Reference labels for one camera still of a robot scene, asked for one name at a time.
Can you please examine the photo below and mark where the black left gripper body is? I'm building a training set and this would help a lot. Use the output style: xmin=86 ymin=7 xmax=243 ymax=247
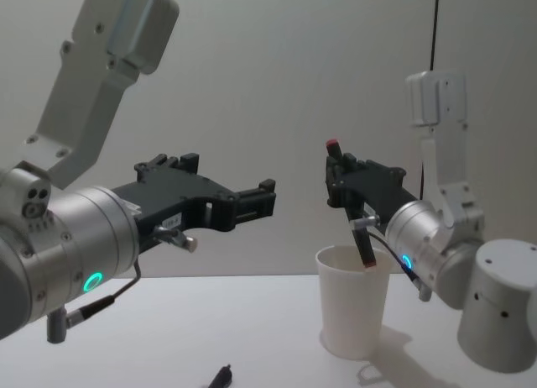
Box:
xmin=111 ymin=167 xmax=238 ymax=255

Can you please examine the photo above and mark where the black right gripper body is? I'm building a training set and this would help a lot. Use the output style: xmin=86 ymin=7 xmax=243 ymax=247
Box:
xmin=340 ymin=159 xmax=421 ymax=221

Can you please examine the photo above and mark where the black marker with red ends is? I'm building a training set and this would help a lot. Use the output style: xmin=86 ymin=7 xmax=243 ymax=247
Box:
xmin=325 ymin=139 xmax=378 ymax=270

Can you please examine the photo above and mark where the white table cloth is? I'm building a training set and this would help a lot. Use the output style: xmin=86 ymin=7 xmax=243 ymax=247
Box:
xmin=0 ymin=273 xmax=537 ymax=388

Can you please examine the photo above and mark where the white paper cup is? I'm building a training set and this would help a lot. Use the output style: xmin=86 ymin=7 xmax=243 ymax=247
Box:
xmin=315 ymin=244 xmax=393 ymax=361

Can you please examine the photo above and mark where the black pen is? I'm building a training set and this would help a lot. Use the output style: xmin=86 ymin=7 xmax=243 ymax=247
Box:
xmin=206 ymin=364 xmax=234 ymax=388

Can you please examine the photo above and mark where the small clear plastic piece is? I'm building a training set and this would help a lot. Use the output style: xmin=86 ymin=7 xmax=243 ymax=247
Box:
xmin=356 ymin=364 xmax=381 ymax=383

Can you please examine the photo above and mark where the plain pale wall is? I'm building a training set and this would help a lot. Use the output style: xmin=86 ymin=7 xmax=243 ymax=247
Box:
xmin=0 ymin=0 xmax=537 ymax=280

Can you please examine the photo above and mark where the thin black hanging cable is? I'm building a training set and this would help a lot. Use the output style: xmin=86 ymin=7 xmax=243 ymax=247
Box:
xmin=418 ymin=0 xmax=441 ymax=198

